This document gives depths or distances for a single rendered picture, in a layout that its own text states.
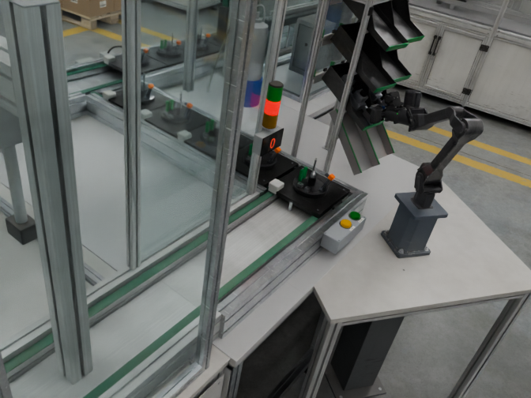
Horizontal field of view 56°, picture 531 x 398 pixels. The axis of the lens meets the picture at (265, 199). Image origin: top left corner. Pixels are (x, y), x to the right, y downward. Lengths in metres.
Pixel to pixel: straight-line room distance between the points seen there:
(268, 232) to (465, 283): 0.74
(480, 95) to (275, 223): 4.24
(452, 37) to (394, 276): 4.12
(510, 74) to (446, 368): 3.60
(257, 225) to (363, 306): 0.47
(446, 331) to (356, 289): 1.34
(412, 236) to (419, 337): 1.11
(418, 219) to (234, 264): 0.67
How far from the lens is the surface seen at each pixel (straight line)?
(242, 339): 1.52
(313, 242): 1.74
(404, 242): 1.93
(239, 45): 0.86
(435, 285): 1.90
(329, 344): 1.78
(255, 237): 1.76
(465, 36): 5.68
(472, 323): 3.17
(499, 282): 2.06
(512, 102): 5.82
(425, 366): 2.82
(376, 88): 1.94
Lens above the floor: 2.05
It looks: 35 degrees down
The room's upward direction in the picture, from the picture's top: 10 degrees clockwise
